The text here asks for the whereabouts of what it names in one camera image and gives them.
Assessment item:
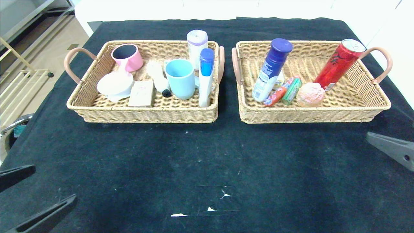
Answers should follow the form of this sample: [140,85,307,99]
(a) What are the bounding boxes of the green gum tube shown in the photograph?
[281,78,302,106]

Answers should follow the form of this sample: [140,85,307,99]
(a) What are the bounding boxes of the white bottle bright blue cap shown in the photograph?
[198,48,215,108]

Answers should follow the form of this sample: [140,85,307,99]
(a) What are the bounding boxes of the small white milk carton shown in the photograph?
[273,71,286,90]

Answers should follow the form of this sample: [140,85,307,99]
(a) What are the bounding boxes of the teal mug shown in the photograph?
[163,58,195,100]

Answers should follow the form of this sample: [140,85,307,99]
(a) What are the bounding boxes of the light wooden rack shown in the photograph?
[0,37,54,117]

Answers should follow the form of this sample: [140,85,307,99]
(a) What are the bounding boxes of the wicker basket holding household items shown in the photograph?
[64,40,225,124]

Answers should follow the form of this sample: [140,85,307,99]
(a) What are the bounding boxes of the black table cloth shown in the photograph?
[0,17,414,233]

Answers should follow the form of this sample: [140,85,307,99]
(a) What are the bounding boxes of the tall red drink can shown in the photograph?
[313,39,366,92]

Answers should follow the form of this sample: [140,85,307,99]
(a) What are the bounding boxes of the wicker basket holding food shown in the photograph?
[231,40,393,124]

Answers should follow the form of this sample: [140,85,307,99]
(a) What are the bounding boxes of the pink round bun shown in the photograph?
[295,82,325,108]

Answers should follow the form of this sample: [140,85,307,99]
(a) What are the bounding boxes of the purple lid cylinder container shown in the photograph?
[187,30,209,71]

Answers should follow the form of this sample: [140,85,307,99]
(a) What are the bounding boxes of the white brush black tip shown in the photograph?
[146,61,171,98]

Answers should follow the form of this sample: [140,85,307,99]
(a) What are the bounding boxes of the grey metal shelf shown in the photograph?
[0,0,75,42]

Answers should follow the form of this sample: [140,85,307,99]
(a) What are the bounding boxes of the indigo capped drink bottle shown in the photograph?
[252,38,293,102]

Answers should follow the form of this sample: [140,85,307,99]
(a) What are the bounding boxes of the orange sausage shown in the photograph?
[264,77,296,107]

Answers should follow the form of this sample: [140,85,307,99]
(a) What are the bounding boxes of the pink mug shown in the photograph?
[111,44,145,76]

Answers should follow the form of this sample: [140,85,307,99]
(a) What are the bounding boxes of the cream card box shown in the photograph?
[128,81,154,107]

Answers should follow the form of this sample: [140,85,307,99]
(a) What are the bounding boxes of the round metal rimmed bin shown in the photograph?
[0,113,34,162]

